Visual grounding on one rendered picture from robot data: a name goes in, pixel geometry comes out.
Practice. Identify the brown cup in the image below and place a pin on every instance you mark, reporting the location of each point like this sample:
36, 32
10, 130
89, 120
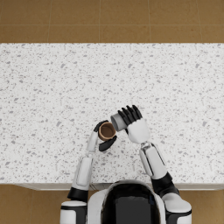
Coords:
106, 131

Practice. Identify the grey cup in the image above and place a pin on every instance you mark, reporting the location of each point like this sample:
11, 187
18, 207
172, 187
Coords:
117, 122

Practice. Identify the robot body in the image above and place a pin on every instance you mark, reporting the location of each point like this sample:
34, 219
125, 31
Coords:
130, 202

